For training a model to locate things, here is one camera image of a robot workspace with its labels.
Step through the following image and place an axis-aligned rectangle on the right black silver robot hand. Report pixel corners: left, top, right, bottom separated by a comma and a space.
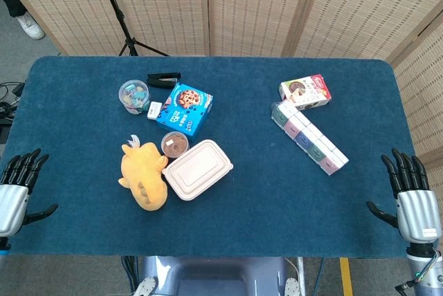
366, 148, 443, 245

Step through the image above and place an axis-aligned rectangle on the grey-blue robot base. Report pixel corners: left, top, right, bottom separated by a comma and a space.
133, 256, 307, 296

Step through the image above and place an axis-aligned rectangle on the beige lidded lunch box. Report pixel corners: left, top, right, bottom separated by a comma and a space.
161, 139, 234, 202

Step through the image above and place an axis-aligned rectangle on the small white box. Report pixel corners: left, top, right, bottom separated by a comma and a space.
147, 101, 163, 120

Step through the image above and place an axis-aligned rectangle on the bamboo folding screen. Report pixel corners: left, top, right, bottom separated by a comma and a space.
0, 0, 443, 228

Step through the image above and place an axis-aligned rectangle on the black tripod stand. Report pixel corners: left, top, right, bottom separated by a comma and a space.
93, 0, 170, 57

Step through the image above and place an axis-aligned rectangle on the blue table cloth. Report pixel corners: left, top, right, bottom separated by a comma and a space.
0, 55, 428, 259

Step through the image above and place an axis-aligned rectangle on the yellow plush toy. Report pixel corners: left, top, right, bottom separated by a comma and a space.
118, 134, 170, 212

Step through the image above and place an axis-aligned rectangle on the blue cookie box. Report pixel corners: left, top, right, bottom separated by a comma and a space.
155, 82, 214, 140

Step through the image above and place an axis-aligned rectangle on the multicolour tissue pack row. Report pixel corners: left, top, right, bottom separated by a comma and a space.
271, 100, 350, 176

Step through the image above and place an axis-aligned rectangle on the yellow floor tape strip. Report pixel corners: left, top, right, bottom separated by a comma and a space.
339, 257, 354, 296

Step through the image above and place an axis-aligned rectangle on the brown round lidded cup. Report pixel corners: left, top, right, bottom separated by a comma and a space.
161, 131, 190, 158

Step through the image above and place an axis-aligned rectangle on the black cable bundle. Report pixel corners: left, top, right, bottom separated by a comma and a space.
0, 81, 26, 145

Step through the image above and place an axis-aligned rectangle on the white sneaker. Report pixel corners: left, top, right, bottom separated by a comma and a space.
16, 11, 46, 41

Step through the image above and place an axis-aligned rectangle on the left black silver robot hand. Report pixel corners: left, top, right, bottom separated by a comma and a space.
0, 148, 59, 238

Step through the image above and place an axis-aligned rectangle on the red white snack box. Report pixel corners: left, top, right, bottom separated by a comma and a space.
279, 74, 332, 111

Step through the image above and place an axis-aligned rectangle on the clear jar of binder clips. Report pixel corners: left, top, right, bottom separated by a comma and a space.
118, 80, 151, 115

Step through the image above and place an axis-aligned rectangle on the black stapler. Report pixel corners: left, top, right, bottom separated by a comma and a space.
146, 72, 182, 90

